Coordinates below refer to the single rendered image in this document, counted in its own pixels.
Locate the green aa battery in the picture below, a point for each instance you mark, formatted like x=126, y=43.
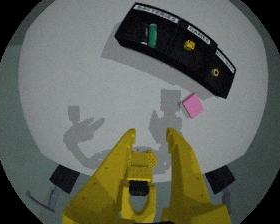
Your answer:
x=152, y=35

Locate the pink flat pad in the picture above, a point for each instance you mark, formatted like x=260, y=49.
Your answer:
x=192, y=105

